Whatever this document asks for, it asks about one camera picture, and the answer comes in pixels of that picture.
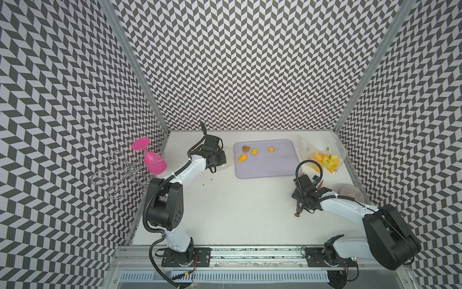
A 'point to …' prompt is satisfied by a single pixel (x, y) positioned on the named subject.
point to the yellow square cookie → (254, 152)
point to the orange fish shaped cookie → (243, 158)
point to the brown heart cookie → (246, 149)
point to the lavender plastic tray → (264, 158)
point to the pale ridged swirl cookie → (271, 149)
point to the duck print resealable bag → (328, 153)
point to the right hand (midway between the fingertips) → (301, 198)
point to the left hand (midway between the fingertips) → (221, 159)
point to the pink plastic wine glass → (154, 163)
